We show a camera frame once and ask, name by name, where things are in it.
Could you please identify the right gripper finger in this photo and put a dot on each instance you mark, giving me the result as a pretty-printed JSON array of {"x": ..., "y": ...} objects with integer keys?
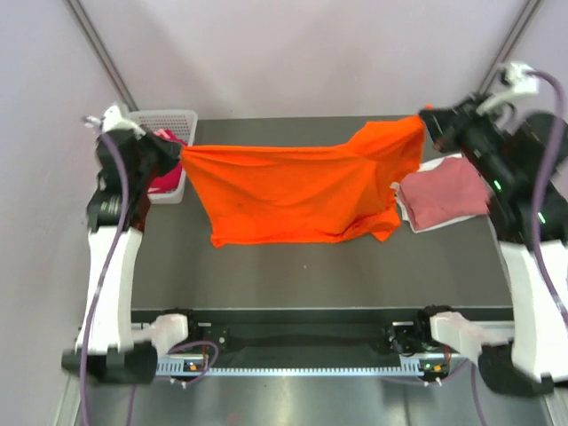
[
  {"x": 437, "y": 137},
  {"x": 436, "y": 119}
]

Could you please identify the orange t shirt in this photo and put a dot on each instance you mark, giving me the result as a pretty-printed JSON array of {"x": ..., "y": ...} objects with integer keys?
[{"x": 314, "y": 194}]

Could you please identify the magenta shirt in basket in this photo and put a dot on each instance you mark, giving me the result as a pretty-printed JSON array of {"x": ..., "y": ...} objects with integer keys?
[{"x": 169, "y": 182}]

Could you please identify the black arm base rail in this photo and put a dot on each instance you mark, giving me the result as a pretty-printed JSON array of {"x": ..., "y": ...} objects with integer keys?
[{"x": 313, "y": 338}]

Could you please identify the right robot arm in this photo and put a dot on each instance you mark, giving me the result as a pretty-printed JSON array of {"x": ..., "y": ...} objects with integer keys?
[{"x": 529, "y": 217}]

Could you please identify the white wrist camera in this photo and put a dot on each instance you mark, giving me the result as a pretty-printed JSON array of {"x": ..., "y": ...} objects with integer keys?
[
  {"x": 520, "y": 80},
  {"x": 115, "y": 117}
]

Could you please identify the grey slotted cable duct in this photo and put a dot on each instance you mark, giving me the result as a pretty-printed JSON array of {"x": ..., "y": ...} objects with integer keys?
[{"x": 187, "y": 367}]

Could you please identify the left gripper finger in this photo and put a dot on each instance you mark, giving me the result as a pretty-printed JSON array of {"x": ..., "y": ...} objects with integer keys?
[
  {"x": 166, "y": 163},
  {"x": 166, "y": 146}
]

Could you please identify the white plastic laundry basket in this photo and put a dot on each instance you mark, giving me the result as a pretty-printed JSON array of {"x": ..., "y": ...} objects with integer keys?
[{"x": 183, "y": 124}]

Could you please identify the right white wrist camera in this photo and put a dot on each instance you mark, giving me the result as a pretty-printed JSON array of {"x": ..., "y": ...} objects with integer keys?
[{"x": 520, "y": 80}]

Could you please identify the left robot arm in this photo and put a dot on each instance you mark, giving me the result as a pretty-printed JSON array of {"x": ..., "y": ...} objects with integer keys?
[{"x": 107, "y": 349}]

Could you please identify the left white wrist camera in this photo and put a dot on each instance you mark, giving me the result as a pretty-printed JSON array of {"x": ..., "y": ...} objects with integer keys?
[{"x": 115, "y": 117}]

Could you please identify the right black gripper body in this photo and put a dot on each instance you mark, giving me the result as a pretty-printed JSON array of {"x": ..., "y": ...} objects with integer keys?
[{"x": 474, "y": 134}]

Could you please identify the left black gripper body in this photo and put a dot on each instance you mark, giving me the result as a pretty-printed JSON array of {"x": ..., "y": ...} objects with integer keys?
[{"x": 152, "y": 161}]

